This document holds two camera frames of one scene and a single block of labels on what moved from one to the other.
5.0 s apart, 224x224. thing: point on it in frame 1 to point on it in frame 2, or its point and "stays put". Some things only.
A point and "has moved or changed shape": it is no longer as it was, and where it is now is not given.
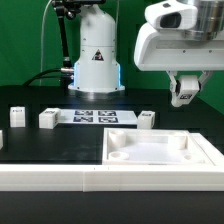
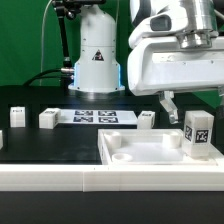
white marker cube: (187, 87) has moved or changed shape
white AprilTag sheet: (97, 117) stays put
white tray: (151, 147) stays put
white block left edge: (1, 139) stays put
